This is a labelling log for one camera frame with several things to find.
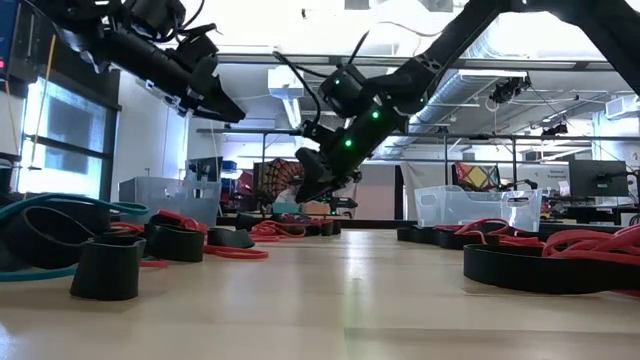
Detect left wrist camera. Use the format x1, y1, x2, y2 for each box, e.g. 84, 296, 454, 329
172, 22, 221, 76

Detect mandala wall tapestry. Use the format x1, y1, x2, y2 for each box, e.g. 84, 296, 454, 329
259, 158, 306, 204

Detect white hanging cloth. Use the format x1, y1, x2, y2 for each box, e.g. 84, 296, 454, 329
398, 161, 455, 221

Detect black left camera cable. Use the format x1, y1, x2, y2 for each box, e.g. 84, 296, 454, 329
167, 0, 220, 46

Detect white ceiling unit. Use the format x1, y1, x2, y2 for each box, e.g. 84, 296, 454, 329
267, 64, 305, 100

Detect orange box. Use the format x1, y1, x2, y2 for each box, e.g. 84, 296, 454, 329
299, 201, 331, 216

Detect black ceiling-hung device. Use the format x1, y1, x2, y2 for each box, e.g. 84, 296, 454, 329
489, 74, 532, 105

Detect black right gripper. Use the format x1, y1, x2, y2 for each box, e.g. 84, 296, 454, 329
293, 106, 408, 205

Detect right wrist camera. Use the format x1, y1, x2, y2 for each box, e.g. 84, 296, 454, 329
298, 118, 346, 151

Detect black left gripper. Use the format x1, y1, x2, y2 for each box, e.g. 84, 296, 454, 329
101, 28, 247, 124

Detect yellow cable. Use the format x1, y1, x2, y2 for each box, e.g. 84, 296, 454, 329
22, 34, 57, 166

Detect black pipe rack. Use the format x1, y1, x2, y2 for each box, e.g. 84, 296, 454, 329
195, 127, 640, 194

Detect geometric colourful tapestry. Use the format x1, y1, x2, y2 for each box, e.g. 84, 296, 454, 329
453, 162, 502, 194

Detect pale partition panel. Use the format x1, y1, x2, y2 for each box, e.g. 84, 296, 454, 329
349, 163, 397, 222

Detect white wall sign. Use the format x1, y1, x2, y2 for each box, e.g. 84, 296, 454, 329
517, 163, 571, 196

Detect black ceiling spotlight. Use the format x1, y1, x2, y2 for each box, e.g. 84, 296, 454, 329
541, 121, 570, 137

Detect grey translucent plastic basket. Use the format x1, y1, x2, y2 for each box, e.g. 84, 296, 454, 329
118, 176, 223, 227

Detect black computer monitor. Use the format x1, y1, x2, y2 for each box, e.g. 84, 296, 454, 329
568, 159, 630, 198

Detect large glass window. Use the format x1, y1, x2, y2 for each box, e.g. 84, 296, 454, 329
14, 74, 121, 207

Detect large black rubber band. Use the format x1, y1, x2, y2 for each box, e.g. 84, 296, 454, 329
462, 243, 640, 296
432, 228, 502, 251

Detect black camera cable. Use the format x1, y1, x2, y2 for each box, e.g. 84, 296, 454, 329
272, 29, 381, 126
167, 0, 220, 46

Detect clear plastic basket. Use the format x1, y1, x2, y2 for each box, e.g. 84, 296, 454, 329
413, 185, 544, 233

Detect white round column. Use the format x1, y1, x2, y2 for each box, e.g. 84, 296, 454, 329
186, 119, 226, 162

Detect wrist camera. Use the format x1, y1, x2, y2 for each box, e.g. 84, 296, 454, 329
298, 118, 346, 151
172, 22, 221, 76

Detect black right camera cable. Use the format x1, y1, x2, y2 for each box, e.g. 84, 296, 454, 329
272, 29, 381, 126

